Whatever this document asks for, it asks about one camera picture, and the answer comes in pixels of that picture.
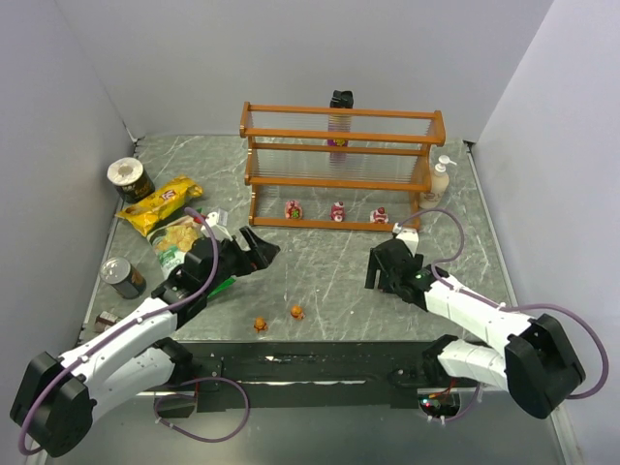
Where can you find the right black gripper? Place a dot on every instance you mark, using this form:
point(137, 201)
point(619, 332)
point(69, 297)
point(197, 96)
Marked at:
point(385, 264)

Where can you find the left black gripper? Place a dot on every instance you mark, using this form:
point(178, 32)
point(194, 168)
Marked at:
point(243, 254)

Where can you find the pink bear strawberry hat toy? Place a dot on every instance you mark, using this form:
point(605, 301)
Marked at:
point(338, 211)

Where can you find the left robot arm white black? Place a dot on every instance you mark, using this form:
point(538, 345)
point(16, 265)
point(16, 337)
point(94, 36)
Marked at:
point(60, 397)

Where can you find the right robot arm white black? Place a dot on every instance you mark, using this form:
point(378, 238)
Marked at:
point(530, 358)

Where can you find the orange wooden shelf rack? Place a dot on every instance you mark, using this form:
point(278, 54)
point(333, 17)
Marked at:
point(302, 160)

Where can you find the orange bear toy middle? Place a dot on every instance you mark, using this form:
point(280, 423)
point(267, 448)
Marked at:
point(297, 312)

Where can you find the orange bear toy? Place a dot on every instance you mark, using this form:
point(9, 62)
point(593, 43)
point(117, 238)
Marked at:
point(297, 312)
point(260, 324)

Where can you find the orange bear toy front left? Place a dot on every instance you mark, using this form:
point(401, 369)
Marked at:
point(260, 324)

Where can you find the green Chuba chips bag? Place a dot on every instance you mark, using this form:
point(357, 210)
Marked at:
point(172, 241)

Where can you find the beige lotion pump bottle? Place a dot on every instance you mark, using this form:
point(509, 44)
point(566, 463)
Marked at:
point(440, 181)

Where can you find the yellow chips bag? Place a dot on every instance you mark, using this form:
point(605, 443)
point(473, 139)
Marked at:
point(146, 214)

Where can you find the dark soda can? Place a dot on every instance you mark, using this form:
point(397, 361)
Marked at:
point(121, 275)

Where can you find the small electronics board with leds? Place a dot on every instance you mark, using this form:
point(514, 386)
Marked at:
point(439, 407)

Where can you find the black paper cup white lid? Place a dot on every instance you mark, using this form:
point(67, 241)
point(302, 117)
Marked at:
point(130, 179)

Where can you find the purple spray can black cap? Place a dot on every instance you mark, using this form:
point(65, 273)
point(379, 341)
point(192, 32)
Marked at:
point(340, 123)

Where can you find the brown chocolate bar wrapper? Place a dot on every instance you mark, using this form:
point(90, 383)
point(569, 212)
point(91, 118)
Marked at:
point(104, 321)

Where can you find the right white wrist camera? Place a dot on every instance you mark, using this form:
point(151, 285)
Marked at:
point(409, 236)

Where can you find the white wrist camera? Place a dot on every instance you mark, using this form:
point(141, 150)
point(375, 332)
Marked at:
point(217, 221)
point(409, 236)

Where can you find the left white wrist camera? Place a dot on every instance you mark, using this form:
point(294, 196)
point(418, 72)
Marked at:
point(217, 221)

